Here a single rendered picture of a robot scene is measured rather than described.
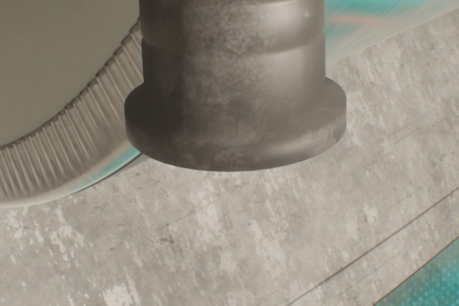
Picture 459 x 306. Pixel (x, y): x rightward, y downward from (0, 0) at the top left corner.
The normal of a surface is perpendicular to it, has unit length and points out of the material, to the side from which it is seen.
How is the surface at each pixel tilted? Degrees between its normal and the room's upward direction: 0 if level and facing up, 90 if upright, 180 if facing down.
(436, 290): 0
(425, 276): 0
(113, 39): 90
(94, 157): 90
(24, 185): 88
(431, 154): 0
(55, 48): 90
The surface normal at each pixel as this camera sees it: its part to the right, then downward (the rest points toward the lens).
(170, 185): 0.61, -0.16
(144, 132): -0.78, 0.26
